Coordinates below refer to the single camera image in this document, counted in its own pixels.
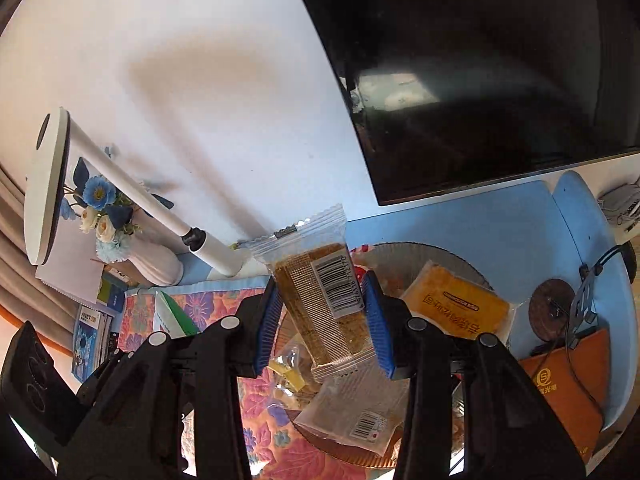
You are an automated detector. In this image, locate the white ribbed vase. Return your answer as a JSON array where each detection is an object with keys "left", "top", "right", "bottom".
[{"left": 102, "top": 240, "right": 183, "bottom": 288}]

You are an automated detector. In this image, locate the green snack packet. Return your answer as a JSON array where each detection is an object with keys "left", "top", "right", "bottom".
[{"left": 154, "top": 290, "right": 201, "bottom": 338}]

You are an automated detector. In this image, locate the brown cake slice packet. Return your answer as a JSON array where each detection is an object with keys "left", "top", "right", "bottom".
[{"left": 292, "top": 372, "right": 408, "bottom": 458}]

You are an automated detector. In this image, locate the yellow toast packet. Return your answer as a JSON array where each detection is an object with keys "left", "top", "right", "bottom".
[{"left": 400, "top": 259, "right": 518, "bottom": 343}]

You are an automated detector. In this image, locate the orange cardboard box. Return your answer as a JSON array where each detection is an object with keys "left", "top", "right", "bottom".
[{"left": 515, "top": 326, "right": 612, "bottom": 467}]

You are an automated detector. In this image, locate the black monitor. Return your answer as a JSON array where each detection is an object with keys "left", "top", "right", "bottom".
[{"left": 282, "top": 0, "right": 640, "bottom": 207}]

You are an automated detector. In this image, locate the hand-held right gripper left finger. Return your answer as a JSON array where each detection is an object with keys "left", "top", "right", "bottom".
[{"left": 60, "top": 276, "right": 284, "bottom": 480}]

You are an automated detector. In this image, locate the brown ribbed bowl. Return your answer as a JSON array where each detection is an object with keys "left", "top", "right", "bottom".
[{"left": 277, "top": 241, "right": 503, "bottom": 470}]

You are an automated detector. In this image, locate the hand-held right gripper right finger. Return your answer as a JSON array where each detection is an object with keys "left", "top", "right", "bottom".
[{"left": 361, "top": 270, "right": 587, "bottom": 480}]

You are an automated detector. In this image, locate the pile of books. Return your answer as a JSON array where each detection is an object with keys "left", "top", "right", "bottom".
[{"left": 70, "top": 265, "right": 131, "bottom": 381}]

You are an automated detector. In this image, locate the floral woven tablecloth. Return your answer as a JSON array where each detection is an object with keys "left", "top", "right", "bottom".
[{"left": 117, "top": 275, "right": 401, "bottom": 480}]

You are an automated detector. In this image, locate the round brown wooden base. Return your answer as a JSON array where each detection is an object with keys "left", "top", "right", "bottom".
[{"left": 529, "top": 278, "right": 577, "bottom": 343}]

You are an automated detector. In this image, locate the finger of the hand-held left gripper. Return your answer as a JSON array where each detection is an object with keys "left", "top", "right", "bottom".
[{"left": 75, "top": 344, "right": 147, "bottom": 412}]

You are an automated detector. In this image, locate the small yellow snack packet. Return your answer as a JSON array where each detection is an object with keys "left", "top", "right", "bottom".
[{"left": 267, "top": 347, "right": 307, "bottom": 393}]

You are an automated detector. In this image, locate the red label snack packet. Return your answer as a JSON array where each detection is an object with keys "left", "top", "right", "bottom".
[{"left": 349, "top": 244, "right": 377, "bottom": 267}]

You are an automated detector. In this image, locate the sesame cracker packet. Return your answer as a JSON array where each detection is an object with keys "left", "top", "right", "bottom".
[{"left": 248, "top": 203, "right": 382, "bottom": 387}]

